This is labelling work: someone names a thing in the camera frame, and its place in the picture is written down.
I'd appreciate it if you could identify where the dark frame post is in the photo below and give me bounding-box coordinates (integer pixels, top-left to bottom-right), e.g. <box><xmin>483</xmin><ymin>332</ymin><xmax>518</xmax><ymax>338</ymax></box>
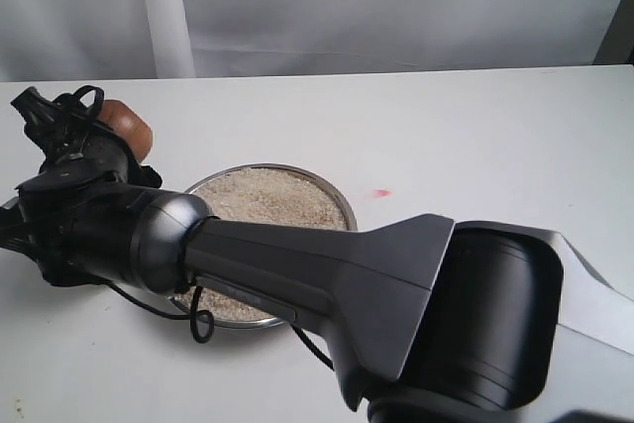
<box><xmin>593</xmin><ymin>0</ymin><xmax>633</xmax><ymax>65</ymax></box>

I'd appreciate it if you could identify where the white curtain backdrop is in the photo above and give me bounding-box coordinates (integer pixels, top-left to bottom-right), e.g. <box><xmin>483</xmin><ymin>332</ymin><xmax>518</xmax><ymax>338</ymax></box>
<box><xmin>1</xmin><ymin>0</ymin><xmax>620</xmax><ymax>81</ymax></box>

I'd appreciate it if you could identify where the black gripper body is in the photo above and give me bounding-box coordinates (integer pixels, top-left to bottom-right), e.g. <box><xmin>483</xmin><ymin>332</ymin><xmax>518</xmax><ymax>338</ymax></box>
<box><xmin>17</xmin><ymin>135</ymin><xmax>158</xmax><ymax>287</ymax></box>

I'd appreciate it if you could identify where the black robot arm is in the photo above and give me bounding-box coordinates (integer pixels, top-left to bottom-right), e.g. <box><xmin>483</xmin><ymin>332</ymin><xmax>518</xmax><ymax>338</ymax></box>
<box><xmin>1</xmin><ymin>140</ymin><xmax>633</xmax><ymax>422</ymax></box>

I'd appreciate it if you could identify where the black cable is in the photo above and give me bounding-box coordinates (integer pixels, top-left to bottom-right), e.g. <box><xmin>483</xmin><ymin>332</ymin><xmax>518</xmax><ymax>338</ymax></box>
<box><xmin>10</xmin><ymin>85</ymin><xmax>338</xmax><ymax>374</ymax></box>

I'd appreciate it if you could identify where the brown wooden cup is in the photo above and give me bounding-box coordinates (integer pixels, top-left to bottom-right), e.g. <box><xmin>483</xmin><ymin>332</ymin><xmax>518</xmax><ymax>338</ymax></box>
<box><xmin>98</xmin><ymin>99</ymin><xmax>154</xmax><ymax>162</ymax></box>

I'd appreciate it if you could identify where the steel pan of rice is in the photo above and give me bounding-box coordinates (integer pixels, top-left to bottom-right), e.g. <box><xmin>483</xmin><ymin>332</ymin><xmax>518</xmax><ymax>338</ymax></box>
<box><xmin>186</xmin><ymin>163</ymin><xmax>358</xmax><ymax>330</ymax></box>

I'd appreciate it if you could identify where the red mark on table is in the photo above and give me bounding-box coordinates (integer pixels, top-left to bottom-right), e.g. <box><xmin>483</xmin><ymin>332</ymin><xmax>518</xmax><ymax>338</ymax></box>
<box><xmin>371</xmin><ymin>189</ymin><xmax>391</xmax><ymax>198</ymax></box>

